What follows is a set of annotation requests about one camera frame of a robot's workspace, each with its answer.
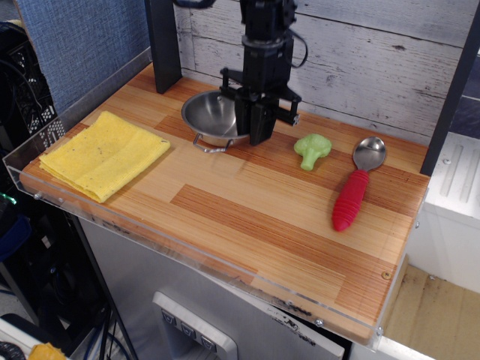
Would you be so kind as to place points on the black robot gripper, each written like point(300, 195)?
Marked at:
point(265, 76)

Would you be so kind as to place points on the small steel wok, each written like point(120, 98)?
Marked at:
point(211, 116)

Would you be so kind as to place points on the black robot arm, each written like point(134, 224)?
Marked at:
point(268, 20)

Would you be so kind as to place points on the yellow folded cloth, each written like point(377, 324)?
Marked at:
point(101, 159)

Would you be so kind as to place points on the green toy broccoli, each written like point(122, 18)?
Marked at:
point(311, 148)

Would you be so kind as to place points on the clear acrylic table guard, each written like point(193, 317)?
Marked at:
point(242, 239)

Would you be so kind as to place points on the silver cabinet with button panel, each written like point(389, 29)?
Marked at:
point(171, 308)

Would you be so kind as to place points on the black plastic crate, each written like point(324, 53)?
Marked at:
point(26, 102)

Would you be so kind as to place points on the dark left vertical post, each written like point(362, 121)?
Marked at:
point(164, 45)

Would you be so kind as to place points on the dark vertical post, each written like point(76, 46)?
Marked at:
point(453, 98)
point(164, 45)

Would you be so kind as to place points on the red handled metal spoon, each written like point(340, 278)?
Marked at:
point(368, 155)

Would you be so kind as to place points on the dark right vertical post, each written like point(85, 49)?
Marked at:
point(453, 98)

